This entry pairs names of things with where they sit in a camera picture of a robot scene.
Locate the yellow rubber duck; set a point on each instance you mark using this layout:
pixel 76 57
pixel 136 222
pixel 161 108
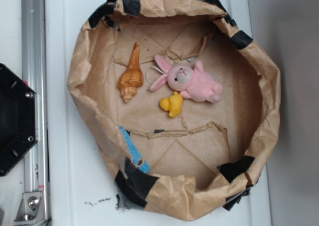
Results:
pixel 172 104

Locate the brown paper bag bin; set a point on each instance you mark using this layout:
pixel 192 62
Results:
pixel 209 153

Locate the orange conch seashell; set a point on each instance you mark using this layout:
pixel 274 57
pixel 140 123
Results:
pixel 132 78

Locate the pink plush bunny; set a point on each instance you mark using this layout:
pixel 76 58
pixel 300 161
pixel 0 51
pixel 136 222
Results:
pixel 191 83

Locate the aluminium extrusion rail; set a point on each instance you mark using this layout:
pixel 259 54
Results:
pixel 36 162

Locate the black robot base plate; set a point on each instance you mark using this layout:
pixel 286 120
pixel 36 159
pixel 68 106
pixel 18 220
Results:
pixel 17 119

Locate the metal corner bracket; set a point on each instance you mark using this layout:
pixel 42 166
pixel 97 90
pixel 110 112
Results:
pixel 31 210

